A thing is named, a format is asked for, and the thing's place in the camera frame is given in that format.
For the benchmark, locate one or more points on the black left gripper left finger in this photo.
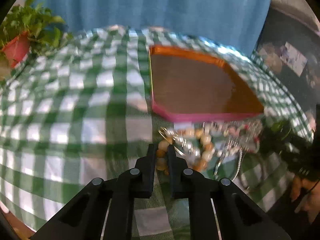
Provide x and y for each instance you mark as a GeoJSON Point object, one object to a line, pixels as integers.
{"type": "Point", "coordinates": [146, 166]}

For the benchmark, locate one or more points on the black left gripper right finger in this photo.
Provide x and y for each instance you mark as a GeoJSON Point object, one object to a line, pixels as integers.
{"type": "Point", "coordinates": [176, 167]}

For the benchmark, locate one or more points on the pearl safety pin brooch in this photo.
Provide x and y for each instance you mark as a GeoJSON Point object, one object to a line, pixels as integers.
{"type": "Point", "coordinates": [181, 140]}

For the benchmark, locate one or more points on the tangled jewelry pile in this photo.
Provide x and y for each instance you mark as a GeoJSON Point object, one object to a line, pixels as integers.
{"type": "Point", "coordinates": [227, 139]}

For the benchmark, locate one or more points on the person's right hand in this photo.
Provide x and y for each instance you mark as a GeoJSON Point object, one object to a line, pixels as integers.
{"type": "Point", "coordinates": [306, 194]}

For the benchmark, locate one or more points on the orange tray with pink rim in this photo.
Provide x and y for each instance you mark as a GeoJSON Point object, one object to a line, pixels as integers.
{"type": "Point", "coordinates": [189, 86]}

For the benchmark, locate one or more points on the green white checkered tablecloth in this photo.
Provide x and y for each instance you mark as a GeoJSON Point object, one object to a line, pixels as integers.
{"type": "Point", "coordinates": [83, 111]}

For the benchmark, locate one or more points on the dark cluttered furniture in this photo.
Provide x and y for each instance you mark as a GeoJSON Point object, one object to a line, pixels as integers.
{"type": "Point", "coordinates": [289, 45]}

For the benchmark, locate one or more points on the blue curtain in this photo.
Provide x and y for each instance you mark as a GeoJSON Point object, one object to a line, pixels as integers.
{"type": "Point", "coordinates": [236, 23]}

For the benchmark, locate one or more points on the green plant in red pot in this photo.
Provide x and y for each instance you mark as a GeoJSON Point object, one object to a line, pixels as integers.
{"type": "Point", "coordinates": [31, 28]}

